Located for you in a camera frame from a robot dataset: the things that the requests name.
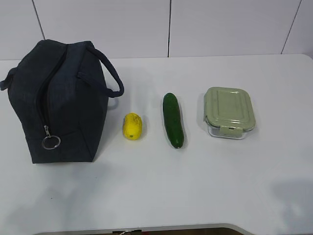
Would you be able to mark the green cucumber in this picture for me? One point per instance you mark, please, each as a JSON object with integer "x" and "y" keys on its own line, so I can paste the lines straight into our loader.
{"x": 172, "y": 120}

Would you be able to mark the yellow lemon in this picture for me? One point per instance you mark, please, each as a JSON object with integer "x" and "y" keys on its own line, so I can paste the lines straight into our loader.
{"x": 132, "y": 126}

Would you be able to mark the glass container green lid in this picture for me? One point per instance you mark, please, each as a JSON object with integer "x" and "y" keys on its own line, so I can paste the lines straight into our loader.
{"x": 228, "y": 113}

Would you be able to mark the dark blue lunch bag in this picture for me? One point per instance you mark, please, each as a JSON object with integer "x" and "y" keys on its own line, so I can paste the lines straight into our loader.
{"x": 60, "y": 94}

